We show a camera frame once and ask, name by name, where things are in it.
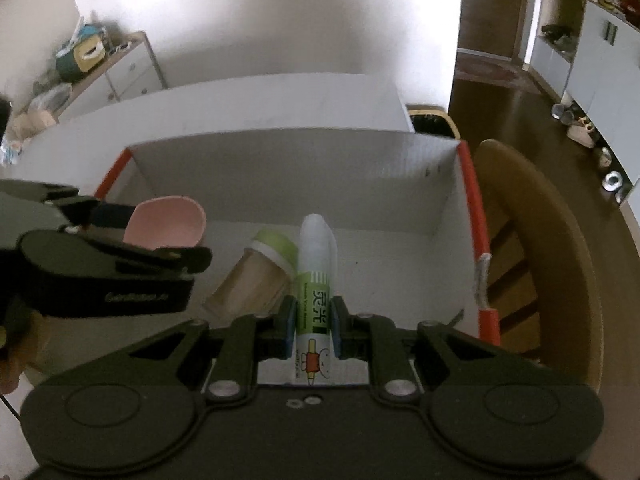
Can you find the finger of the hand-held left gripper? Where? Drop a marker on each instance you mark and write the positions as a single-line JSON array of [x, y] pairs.
[[90, 212], [110, 257]]

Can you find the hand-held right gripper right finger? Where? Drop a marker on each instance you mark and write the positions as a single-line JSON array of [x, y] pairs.
[[338, 332]]

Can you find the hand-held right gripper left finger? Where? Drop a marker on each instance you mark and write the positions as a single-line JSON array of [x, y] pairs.
[[287, 332]]

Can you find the pink plastic scoop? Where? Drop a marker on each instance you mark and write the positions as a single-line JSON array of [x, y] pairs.
[[165, 220]]

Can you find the white glue stick green label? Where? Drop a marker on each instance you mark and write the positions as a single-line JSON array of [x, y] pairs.
[[316, 260]]

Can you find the red and white cardboard box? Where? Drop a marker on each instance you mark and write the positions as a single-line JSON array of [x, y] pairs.
[[300, 180]]

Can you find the person's left hand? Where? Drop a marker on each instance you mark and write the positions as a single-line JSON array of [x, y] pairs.
[[11, 360]]

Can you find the beige jar with green lid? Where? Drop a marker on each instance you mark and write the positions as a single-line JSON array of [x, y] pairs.
[[250, 280]]

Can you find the clear plastic bag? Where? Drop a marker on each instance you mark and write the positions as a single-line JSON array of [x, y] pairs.
[[50, 100]]

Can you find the white wooden sideboard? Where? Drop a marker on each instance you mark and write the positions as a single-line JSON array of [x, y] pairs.
[[131, 75]]

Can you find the green and yellow tissue box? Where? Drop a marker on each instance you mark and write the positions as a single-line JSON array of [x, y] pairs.
[[80, 60]]

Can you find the white sunglasses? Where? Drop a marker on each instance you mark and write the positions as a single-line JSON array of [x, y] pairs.
[[119, 48]]

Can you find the white shoe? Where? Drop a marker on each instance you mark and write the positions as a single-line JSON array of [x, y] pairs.
[[582, 134]]

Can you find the grey shoes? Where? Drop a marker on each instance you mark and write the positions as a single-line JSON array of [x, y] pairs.
[[565, 112]]

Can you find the brown door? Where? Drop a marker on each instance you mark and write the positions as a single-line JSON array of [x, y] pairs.
[[492, 5]]

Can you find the white wall cabinet unit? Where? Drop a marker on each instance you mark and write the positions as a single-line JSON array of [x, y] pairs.
[[590, 70]]

